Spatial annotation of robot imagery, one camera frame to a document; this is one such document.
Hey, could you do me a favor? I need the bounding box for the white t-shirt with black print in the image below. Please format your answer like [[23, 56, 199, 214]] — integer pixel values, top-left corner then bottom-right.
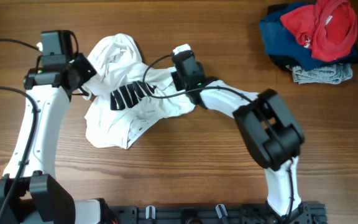
[[82, 34, 195, 149]]

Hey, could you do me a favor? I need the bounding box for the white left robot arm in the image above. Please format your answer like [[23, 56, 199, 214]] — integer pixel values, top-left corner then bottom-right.
[[0, 54, 111, 223]]

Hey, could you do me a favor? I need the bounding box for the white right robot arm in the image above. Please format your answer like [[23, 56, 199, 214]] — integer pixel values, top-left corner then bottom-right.
[[173, 58, 305, 222]]

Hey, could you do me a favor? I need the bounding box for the dark blue garment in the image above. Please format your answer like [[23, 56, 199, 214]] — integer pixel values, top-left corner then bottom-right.
[[259, 2, 358, 72]]

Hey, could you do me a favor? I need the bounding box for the grey denim garment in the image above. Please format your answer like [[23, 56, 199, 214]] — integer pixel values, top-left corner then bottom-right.
[[286, 63, 353, 85]]

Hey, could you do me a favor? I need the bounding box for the red garment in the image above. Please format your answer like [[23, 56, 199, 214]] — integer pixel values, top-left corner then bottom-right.
[[280, 0, 358, 62]]

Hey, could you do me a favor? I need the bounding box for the black garment under pile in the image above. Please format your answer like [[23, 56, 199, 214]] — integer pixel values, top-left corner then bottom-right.
[[265, 2, 358, 72]]

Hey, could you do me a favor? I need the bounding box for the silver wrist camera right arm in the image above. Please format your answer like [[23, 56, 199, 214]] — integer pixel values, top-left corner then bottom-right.
[[172, 44, 203, 77]]

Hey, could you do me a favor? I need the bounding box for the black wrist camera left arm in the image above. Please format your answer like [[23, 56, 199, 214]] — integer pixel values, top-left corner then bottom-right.
[[41, 30, 75, 67]]

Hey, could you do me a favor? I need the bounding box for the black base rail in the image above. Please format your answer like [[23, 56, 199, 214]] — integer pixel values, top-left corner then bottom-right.
[[110, 202, 328, 224]]

